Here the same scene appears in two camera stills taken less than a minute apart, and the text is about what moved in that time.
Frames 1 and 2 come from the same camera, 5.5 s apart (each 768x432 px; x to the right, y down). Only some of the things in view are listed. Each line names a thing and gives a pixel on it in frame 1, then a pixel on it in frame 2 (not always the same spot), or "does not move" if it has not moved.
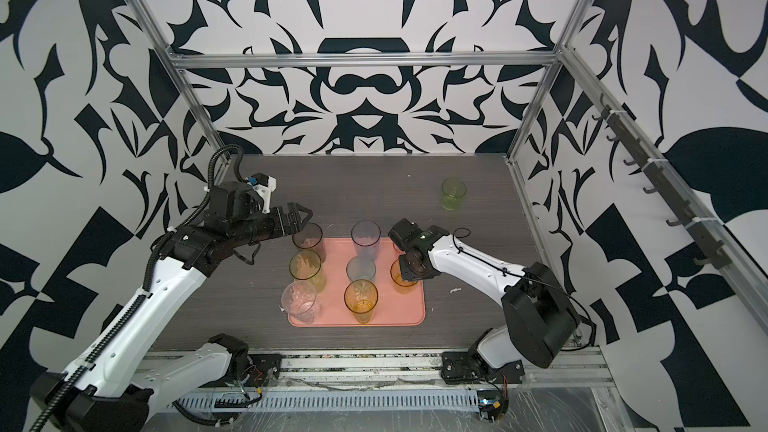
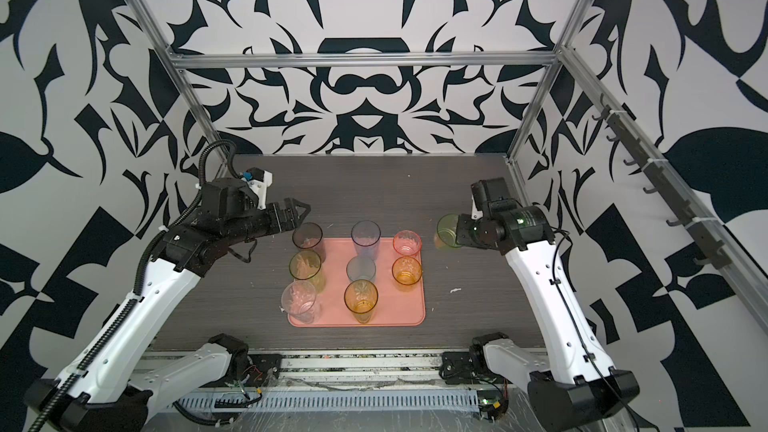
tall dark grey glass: x=310 y=236 does not move
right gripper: x=406 y=274 to x=463 y=235
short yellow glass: x=403 y=286 does not move
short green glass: x=453 y=194 to x=447 y=229
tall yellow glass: x=361 y=297 does not move
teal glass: x=360 y=268 does not move
